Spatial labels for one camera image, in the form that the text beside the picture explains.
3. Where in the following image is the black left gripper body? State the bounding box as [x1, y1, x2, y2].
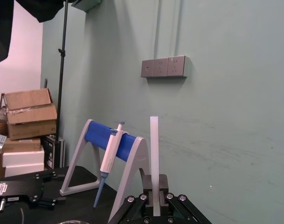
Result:
[0, 173, 45, 204]

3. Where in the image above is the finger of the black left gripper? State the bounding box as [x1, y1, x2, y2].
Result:
[29, 195, 67, 209]
[34, 169, 66, 182]

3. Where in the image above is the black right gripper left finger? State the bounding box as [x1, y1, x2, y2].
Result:
[108, 174, 154, 224]

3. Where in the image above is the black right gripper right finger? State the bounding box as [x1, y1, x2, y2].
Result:
[159, 174, 213, 224]

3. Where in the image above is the translucent white stirring rod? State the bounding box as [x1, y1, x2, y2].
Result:
[150, 115, 162, 217]

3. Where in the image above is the white box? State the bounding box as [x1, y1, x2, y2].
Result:
[1, 146, 45, 168]
[4, 162, 45, 178]

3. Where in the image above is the black equipment case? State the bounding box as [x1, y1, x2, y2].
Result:
[42, 134, 66, 170]

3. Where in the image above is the steel bowl rim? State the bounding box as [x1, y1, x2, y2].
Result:
[58, 218, 91, 224]

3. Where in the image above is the flat brown cardboard box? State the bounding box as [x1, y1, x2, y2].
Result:
[1, 137, 42, 154]

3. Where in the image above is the white pipette stand blue roller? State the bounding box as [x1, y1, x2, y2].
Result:
[59, 119, 152, 224]

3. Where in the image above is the white and blue pipette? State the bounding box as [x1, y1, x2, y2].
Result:
[93, 121, 126, 209]

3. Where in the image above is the open brown cardboard box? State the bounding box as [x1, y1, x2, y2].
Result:
[3, 87, 58, 141]

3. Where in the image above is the black light stand pole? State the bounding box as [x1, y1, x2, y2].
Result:
[57, 0, 69, 143]

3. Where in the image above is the black softbox cover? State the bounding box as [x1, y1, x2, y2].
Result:
[0, 0, 66, 66]

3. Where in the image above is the grey wall switch panel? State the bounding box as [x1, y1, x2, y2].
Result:
[141, 59, 155, 78]

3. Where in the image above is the grey wall socket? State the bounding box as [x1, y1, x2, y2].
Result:
[166, 55, 187, 77]
[153, 57, 168, 77]

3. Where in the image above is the grey wall shelf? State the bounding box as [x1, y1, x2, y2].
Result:
[70, 0, 96, 14]

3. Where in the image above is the pale wall cable conduit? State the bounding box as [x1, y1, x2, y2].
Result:
[174, 0, 182, 58]
[154, 0, 162, 60]

